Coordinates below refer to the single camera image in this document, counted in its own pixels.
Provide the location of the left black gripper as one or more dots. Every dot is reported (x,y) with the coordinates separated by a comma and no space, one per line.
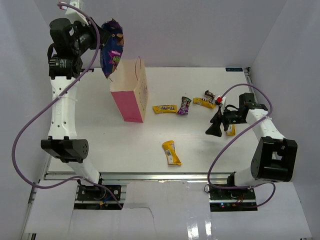
(77,27)

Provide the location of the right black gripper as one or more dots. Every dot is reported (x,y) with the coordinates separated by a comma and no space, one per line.
(215,129)

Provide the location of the purple snack chip bag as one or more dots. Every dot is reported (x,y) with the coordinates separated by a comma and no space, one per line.
(111,52)

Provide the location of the yellow m&m packet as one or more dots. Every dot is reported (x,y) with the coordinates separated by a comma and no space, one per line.
(204,102)
(163,109)

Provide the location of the pink paper gift bag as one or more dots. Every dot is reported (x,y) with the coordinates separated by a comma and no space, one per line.
(129,89)

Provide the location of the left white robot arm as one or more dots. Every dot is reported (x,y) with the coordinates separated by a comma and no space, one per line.
(62,142)

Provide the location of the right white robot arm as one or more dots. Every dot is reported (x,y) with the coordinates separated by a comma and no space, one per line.
(275,155)

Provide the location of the yellow packet under gripper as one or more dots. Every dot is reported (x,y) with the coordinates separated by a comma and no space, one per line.
(231,131)

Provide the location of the brown snickers bar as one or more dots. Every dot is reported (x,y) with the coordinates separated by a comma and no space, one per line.
(210,95)

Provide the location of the purple candy packet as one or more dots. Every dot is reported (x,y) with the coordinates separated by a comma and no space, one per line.
(185,104)

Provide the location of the blue label sticker left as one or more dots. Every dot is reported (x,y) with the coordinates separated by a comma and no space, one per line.
(90,70)

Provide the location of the blue label sticker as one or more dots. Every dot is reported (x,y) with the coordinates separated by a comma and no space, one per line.
(90,70)
(234,69)

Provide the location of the yellow candy packet front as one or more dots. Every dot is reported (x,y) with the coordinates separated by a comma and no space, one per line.
(170,152)

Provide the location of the blue label sticker right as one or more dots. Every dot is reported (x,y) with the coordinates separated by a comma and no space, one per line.
(234,69)

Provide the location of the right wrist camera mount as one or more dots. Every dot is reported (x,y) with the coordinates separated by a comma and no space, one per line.
(220,101)

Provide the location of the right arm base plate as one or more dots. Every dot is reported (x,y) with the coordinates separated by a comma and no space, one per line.
(230,194)

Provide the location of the aluminium front rail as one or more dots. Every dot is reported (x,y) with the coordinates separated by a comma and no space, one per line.
(216,177)

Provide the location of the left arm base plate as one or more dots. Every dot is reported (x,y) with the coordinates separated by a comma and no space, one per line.
(94,193)

